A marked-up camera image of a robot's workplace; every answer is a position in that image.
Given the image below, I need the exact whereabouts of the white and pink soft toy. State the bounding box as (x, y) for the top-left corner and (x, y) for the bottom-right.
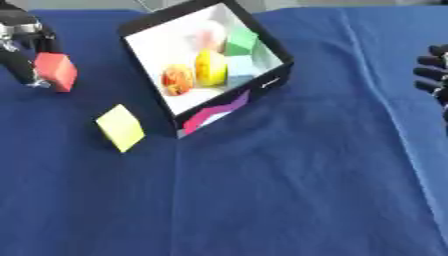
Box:
(183, 20), (230, 54)

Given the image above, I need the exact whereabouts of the red block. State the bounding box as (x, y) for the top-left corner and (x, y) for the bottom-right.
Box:
(31, 51), (79, 93)

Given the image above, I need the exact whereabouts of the green block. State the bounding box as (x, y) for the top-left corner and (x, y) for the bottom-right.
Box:
(222, 26), (261, 57)

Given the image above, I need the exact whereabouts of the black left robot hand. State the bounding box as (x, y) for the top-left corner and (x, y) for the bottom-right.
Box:
(0, 9), (65, 90)

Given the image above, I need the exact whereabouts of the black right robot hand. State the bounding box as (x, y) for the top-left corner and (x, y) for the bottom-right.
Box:
(411, 43), (448, 123)

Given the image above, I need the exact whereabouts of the yellow block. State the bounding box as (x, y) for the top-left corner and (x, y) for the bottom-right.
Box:
(94, 103), (147, 154)

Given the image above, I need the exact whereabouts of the light blue block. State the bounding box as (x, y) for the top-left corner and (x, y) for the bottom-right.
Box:
(224, 54), (261, 90)

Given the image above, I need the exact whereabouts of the yellow toy fruit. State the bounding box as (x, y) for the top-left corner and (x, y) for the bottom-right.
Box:
(194, 48), (230, 88)

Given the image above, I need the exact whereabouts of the black box with white inside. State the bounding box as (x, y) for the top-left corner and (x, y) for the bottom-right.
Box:
(115, 0), (296, 140)

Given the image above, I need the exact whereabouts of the orange toy fruit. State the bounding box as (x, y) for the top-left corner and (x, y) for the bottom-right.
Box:
(161, 63), (196, 97)

